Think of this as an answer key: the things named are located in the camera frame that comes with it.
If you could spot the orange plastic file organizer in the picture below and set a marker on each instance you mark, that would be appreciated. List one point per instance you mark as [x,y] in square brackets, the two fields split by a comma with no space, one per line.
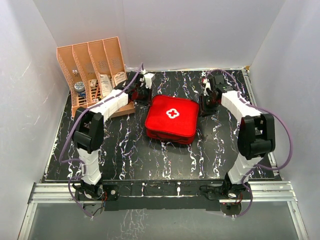
[91,69]

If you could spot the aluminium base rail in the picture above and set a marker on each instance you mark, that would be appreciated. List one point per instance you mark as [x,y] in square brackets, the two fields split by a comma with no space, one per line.
[142,214]

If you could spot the small medicine boxes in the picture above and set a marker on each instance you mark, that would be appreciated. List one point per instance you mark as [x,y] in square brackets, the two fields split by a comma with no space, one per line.
[95,90]

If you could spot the red black medicine case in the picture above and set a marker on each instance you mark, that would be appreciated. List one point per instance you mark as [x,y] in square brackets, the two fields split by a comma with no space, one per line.
[172,119]

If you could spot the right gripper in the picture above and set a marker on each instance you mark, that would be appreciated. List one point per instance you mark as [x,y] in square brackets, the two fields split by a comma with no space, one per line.
[202,112]

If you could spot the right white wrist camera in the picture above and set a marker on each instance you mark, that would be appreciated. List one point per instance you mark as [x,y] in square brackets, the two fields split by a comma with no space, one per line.
[207,87]

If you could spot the white medicine box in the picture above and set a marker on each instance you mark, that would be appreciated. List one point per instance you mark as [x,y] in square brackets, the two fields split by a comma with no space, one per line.
[106,86]

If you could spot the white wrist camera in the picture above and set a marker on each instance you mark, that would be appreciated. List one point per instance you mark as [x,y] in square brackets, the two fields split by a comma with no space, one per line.
[146,79]
[207,87]

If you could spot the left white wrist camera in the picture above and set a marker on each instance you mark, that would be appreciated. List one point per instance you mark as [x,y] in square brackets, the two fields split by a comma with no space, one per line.
[146,79]

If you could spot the round blue tin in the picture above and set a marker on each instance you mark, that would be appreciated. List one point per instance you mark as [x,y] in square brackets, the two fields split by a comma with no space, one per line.
[80,89]

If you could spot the oval blister card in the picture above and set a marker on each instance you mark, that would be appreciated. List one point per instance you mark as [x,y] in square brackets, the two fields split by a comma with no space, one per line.
[119,78]

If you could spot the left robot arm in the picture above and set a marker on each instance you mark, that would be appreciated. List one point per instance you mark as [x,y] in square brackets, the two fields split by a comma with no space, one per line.
[88,135]

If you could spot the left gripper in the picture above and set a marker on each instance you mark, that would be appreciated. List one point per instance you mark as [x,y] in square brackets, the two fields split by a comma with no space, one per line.
[147,102]

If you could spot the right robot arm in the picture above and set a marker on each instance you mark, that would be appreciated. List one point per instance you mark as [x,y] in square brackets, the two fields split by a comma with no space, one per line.
[256,135]

